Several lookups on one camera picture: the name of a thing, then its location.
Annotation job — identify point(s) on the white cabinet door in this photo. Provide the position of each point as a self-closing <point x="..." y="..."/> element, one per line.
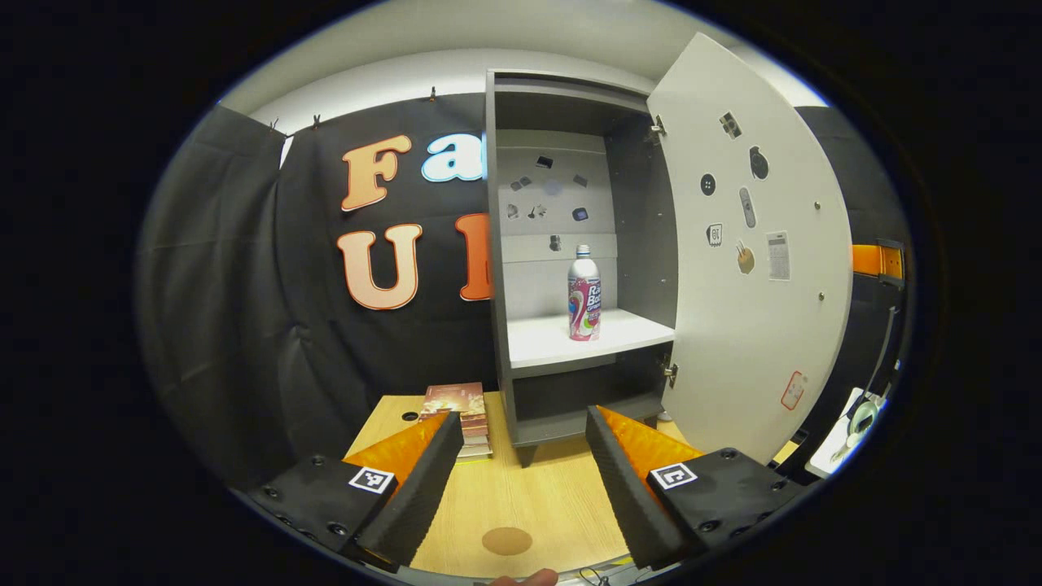
<point x="773" y="342"/>

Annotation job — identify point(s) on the metal door hinge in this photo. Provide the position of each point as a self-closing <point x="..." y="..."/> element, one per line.
<point x="670" y="373"/>
<point x="657" y="129"/>

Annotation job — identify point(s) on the pink label bottle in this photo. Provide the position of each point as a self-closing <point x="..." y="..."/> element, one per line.
<point x="584" y="309"/>

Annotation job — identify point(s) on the stack of books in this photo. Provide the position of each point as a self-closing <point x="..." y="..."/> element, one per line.
<point x="456" y="399"/>

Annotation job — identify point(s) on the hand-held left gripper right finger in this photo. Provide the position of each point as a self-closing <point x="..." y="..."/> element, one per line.
<point x="623" y="488"/>

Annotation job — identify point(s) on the white cabinet shelf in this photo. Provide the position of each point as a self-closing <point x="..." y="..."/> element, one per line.
<point x="553" y="342"/>

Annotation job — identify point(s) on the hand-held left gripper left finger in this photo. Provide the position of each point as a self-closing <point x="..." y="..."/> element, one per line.
<point x="423" y="496"/>

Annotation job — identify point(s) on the black backdrop cloth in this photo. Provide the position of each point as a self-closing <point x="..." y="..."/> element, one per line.
<point x="244" y="325"/>

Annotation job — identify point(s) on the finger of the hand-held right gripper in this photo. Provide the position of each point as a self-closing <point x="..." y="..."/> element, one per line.
<point x="867" y="259"/>

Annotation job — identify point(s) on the white side table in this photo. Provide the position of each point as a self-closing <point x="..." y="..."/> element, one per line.
<point x="834" y="452"/>

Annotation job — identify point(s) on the pale green round object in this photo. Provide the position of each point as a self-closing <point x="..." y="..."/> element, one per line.
<point x="863" y="415"/>

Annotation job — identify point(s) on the round brown coaster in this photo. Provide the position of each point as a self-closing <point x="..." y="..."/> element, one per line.
<point x="506" y="541"/>

